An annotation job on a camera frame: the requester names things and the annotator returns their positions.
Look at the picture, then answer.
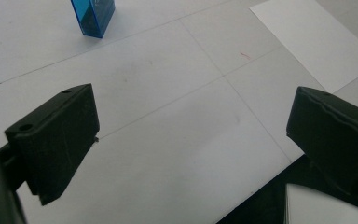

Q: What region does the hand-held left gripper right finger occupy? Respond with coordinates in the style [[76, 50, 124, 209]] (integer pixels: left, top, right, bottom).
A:
[[286, 86, 358, 200]]

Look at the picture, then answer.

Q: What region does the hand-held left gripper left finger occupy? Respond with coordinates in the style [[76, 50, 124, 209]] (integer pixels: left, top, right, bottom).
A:
[[4, 83, 101, 206]]

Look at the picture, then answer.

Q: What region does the white paper sheet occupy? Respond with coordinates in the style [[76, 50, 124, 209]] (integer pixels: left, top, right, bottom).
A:
[[249, 0, 358, 94]]

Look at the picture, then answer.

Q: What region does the blue stamp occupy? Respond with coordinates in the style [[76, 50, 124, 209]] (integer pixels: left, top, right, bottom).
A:
[[70, 0, 117, 39]]

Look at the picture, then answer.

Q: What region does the white flat object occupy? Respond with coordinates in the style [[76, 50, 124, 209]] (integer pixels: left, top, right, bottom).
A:
[[283, 183, 358, 224]]

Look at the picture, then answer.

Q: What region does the white table cover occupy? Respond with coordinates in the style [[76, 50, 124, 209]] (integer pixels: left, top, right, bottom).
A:
[[0, 0, 358, 224]]

